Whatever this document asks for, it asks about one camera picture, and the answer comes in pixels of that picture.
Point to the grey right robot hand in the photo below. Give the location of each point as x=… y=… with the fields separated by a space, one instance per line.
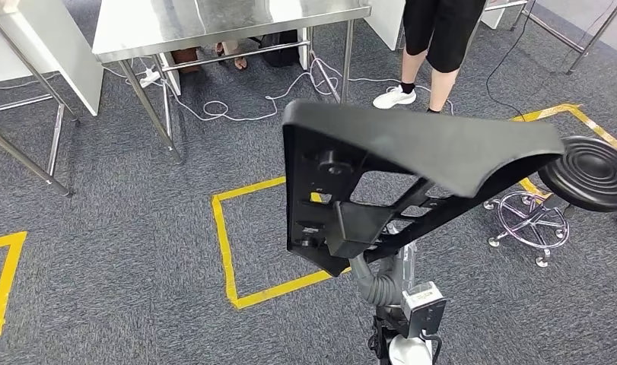
x=406 y=267

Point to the black plastic car part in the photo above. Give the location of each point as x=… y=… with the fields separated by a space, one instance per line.
x=414 y=141

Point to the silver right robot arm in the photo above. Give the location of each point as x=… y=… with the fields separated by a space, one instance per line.
x=373 y=289

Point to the stainless steel workbench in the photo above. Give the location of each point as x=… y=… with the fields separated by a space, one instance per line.
x=212 y=20

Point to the black swivel stool chrome base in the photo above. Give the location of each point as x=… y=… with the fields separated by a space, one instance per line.
x=590 y=171

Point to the white panel desk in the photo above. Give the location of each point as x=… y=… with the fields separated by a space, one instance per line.
x=383 y=20

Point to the black backpack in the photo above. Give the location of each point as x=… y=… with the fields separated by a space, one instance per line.
x=280 y=50

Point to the seated person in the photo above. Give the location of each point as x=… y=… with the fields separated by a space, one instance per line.
x=240 y=63

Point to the white power strip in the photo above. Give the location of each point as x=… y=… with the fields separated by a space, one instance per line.
x=149 y=78

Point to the yellow floor tape square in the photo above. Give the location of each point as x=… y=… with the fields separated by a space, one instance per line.
x=8 y=282

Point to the white desk with steel legs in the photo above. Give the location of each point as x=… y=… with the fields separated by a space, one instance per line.
x=36 y=45

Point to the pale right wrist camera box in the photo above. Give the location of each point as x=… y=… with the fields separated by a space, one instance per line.
x=421 y=302

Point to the steel frame table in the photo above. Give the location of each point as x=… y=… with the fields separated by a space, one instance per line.
x=596 y=35

